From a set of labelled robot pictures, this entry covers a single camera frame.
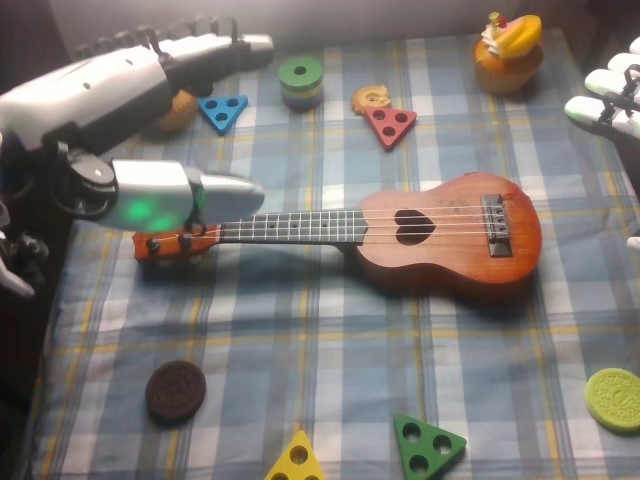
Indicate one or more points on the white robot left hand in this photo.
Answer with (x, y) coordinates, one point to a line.
(100, 90)

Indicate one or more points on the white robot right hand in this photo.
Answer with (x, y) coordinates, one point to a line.
(600, 80)

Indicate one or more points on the orange toy ukulele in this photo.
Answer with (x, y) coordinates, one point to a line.
(450, 235)

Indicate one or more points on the strawberry cupcake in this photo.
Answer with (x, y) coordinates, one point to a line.
(177, 115)

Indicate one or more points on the yellow fruit cupcake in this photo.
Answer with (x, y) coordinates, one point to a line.
(507, 55)

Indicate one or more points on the blue triangle block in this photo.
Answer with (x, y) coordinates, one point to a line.
(220, 112)

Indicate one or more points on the stacked coloured rings toy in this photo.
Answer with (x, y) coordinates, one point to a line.
(300, 82)

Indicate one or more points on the red triangle block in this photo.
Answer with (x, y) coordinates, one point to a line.
(390, 125)

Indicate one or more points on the brown sandwich cookie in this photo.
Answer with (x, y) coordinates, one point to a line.
(175, 391)

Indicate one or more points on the green sandwich cookie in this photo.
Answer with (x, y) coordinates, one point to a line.
(616, 397)

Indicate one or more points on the blue plaid tablecloth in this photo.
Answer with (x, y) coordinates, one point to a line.
(325, 350)

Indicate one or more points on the green triangle block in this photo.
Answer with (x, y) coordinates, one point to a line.
(425, 447)

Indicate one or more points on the yellow triangle block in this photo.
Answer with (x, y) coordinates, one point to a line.
(296, 462)

